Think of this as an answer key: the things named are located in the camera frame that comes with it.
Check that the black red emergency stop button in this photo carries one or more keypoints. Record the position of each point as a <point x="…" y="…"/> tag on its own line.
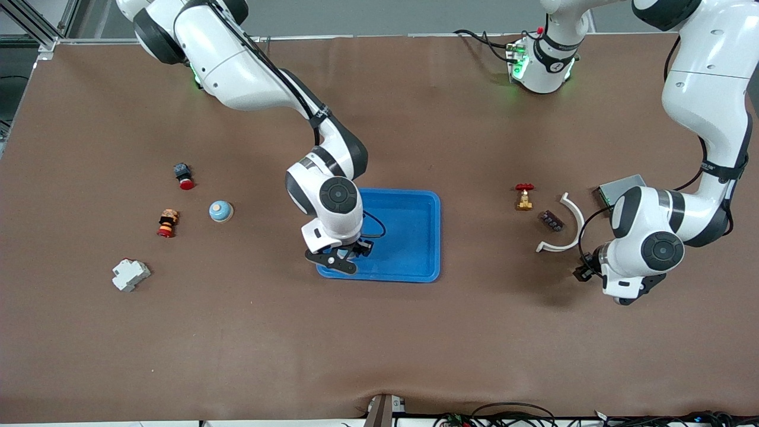
<point x="184" y="177"/>

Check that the orange black red push button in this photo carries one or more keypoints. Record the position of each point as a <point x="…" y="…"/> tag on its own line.
<point x="167" y="223"/>

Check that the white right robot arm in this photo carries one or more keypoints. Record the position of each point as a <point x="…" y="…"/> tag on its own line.
<point x="237" y="65"/>

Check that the brown table mat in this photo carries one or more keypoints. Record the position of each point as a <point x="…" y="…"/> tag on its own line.
<point x="237" y="344"/>

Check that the white curved pipe clamp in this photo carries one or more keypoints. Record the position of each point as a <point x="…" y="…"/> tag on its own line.
<point x="578" y="228"/>

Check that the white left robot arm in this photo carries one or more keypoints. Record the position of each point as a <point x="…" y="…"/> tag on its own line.
<point x="705" y="89"/>

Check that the blue plastic tray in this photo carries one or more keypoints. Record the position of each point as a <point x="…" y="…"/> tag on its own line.
<point x="409" y="237"/>

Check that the dark cylindrical capacitor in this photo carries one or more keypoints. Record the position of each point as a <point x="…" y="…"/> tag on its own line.
<point x="551" y="221"/>

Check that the blue dome call bell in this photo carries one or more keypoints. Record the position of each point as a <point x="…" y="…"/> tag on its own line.
<point x="345" y="252"/>
<point x="220" y="212"/>

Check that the grey metal camera post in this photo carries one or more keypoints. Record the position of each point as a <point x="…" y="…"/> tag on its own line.
<point x="382" y="412"/>

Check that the silver metal plate module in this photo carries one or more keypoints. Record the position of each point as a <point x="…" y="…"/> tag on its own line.
<point x="614" y="188"/>

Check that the white circuit breaker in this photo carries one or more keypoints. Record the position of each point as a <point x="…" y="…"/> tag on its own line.
<point x="130" y="275"/>

